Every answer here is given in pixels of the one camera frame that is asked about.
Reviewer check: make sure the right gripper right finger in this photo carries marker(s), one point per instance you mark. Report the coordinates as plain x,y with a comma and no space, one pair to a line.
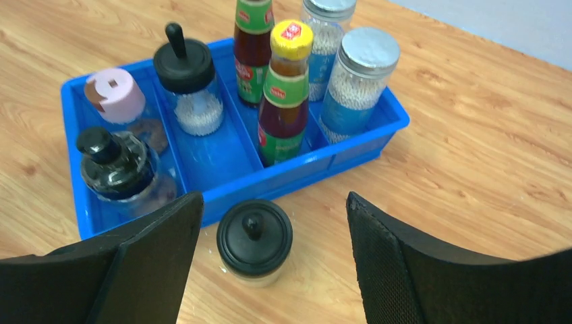
408,276

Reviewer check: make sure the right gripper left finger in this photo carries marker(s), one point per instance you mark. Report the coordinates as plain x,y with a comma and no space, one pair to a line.
134,273

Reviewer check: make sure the black cap soy bottle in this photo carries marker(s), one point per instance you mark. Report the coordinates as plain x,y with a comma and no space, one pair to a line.
124,171

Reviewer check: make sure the black lid jar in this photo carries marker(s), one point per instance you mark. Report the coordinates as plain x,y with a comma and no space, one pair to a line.
254,239
186,71

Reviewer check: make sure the pink lid spice jar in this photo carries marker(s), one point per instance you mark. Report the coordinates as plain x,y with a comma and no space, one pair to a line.
120,101

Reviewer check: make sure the yellow cap sauce bottle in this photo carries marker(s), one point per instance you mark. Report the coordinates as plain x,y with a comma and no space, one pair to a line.
284,110

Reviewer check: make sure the silver lid millet jar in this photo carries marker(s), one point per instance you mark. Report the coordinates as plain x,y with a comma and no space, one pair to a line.
365,60

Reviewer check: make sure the silver lid blue label jar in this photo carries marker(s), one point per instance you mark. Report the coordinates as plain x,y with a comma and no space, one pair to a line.
329,21

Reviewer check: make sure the red cap sauce bottle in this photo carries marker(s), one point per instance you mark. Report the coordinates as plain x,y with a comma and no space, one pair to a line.
254,21

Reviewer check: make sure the blue divided plastic bin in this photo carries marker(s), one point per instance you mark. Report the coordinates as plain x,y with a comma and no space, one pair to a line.
225,166

